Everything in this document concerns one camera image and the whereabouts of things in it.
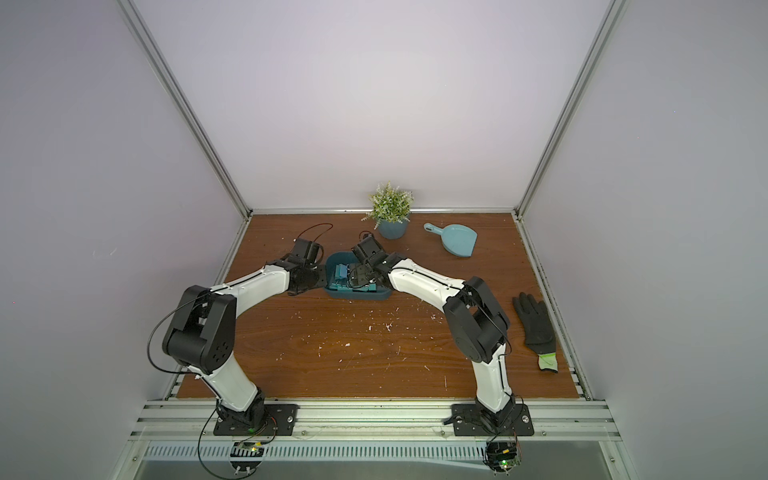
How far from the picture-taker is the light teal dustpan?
110cm

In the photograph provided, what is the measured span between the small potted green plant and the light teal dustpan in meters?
0.14

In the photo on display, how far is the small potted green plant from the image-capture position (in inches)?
39.8
